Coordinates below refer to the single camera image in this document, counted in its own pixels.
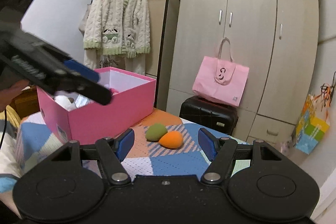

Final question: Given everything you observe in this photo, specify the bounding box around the red fluffy pompom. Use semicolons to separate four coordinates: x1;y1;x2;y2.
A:
109;88;119;95

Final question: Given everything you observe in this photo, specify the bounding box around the white round plush toy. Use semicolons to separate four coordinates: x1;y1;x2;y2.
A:
54;91;78;111

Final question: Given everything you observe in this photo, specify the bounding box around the pink cardboard storage box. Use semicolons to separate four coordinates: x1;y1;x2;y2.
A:
37;67;156;144

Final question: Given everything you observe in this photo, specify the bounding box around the green makeup sponge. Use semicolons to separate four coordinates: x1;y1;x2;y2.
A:
145;123;167;141

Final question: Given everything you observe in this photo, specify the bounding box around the orange makeup sponge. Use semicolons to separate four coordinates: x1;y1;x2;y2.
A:
158;131;183;149

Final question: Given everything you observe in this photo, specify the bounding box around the person left hand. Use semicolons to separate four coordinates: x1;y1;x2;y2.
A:
0;80;29;112

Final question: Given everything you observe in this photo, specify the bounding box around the wooden side cabinet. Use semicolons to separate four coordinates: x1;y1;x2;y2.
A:
10;86;40;118

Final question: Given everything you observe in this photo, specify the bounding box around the canvas tote bag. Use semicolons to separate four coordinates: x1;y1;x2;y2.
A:
79;4;91;35

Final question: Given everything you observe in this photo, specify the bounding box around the black suitcase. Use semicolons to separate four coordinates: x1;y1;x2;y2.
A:
179;96;239;135

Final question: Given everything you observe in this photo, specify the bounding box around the patchwork tablecloth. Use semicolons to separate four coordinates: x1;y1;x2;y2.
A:
1;110;252;223

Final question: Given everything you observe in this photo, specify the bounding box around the cream knitted cardigan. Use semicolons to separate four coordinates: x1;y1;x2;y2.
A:
83;0;151;75

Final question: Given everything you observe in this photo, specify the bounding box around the pink tote bag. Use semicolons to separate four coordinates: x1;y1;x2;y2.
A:
193;37;249;107

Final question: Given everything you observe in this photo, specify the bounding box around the colourful paper gift bag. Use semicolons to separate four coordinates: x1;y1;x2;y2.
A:
294;73;335;155

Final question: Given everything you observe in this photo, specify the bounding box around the beige wardrobe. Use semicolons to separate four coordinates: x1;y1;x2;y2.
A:
166;0;319;144

